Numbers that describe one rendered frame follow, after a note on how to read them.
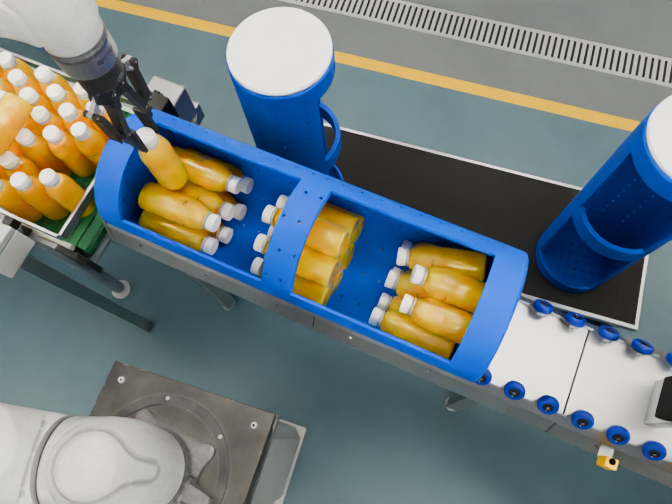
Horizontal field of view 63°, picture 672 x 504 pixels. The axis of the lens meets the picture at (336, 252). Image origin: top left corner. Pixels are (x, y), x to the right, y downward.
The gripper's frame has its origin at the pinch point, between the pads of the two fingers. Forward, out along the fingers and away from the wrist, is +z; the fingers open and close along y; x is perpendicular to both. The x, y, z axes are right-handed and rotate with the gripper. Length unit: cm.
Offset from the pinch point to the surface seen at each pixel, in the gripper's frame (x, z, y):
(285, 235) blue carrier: -31.7, 9.3, -5.4
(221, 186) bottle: -10.0, 21.4, 2.9
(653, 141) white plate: -96, 27, 56
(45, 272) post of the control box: 37, 53, -29
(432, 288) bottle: -61, 16, -2
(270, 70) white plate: -3.1, 28.0, 39.1
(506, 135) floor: -68, 131, 113
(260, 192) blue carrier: -14.6, 32.5, 9.0
